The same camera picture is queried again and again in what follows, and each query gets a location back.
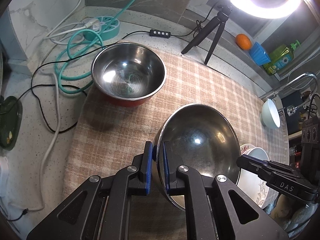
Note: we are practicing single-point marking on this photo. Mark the orange tangerine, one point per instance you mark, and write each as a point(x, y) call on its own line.
point(243, 42)

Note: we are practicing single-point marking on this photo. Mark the teal round power strip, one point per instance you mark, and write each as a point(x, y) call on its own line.
point(105, 26)

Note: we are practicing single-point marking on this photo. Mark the dark green dish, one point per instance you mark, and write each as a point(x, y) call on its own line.
point(11, 117)

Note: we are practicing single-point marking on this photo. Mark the black inline light controller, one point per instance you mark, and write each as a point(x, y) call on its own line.
point(159, 33)

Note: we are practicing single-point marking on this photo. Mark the blue fluted cup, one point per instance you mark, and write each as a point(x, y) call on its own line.
point(259, 54)

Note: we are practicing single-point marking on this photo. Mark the white plate olive leaf pattern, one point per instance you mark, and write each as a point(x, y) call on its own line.
point(252, 185)

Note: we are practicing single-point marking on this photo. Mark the red steel-lined bowl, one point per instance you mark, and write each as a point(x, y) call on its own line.
point(128, 74)

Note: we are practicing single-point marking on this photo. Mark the beige plaid cloth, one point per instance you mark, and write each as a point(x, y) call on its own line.
point(107, 137)

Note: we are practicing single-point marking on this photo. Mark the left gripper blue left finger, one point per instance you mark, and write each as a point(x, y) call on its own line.
point(148, 147)

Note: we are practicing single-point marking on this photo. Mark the small pink floral plate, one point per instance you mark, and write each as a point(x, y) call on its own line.
point(245, 147)

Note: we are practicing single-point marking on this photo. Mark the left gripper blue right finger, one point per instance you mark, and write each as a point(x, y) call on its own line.
point(169, 168)

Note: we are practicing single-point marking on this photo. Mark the green dish soap bottle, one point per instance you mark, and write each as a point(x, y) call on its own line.
point(280, 57)

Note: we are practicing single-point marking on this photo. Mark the light blue ceramic bowl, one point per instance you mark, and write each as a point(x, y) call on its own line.
point(269, 115)

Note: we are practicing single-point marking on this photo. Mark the chrome kitchen faucet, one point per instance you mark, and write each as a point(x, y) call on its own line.
point(273, 93)

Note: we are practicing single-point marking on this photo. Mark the large stainless steel bowl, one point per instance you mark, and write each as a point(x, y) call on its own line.
point(203, 138)

